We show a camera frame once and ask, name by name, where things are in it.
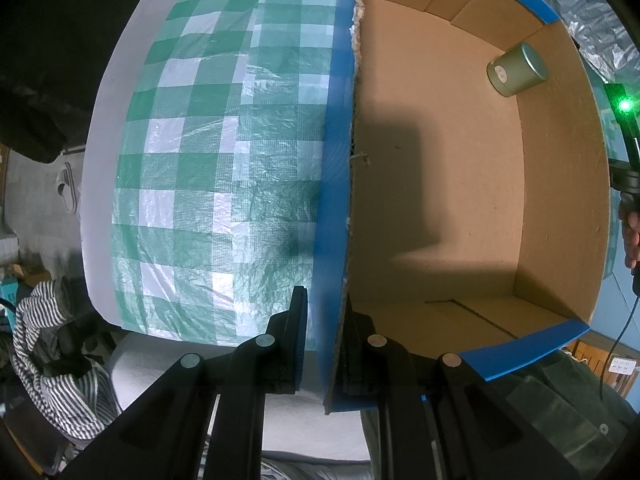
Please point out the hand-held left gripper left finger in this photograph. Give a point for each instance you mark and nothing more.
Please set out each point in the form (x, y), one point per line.
(299, 360)

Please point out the wooden cabinet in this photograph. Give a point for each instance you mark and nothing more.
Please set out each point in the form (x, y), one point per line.
(595, 355)

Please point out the green checkered tablecloth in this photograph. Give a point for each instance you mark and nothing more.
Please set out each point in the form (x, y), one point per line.
(210, 160)

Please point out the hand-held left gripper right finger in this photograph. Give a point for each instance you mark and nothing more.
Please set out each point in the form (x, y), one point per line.
(360, 350)

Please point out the teal box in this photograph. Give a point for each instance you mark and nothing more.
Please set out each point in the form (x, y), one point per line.
(10, 285)

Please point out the dark green pants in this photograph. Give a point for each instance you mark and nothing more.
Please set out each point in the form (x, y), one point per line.
(550, 410)

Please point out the black cloth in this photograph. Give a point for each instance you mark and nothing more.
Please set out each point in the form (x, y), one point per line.
(50, 60)

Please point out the grey cloth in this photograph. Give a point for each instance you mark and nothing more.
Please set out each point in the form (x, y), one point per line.
(320, 470)

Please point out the green metal can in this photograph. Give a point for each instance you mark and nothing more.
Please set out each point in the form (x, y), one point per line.
(517, 70)

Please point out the blue-sided cardboard box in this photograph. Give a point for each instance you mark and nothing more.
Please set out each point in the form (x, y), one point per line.
(450, 185)

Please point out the silver foil bag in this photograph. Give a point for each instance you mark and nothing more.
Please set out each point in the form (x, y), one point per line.
(590, 15)

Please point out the striped cloth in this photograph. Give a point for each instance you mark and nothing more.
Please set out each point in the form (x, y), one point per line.
(30, 315)

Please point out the grey slipper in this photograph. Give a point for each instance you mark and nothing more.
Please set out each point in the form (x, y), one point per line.
(67, 185)

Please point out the white power strip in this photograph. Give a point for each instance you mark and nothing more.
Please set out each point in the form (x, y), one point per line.
(623, 366)

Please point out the person's right hand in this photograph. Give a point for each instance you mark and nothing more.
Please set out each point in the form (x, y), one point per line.
(632, 235)

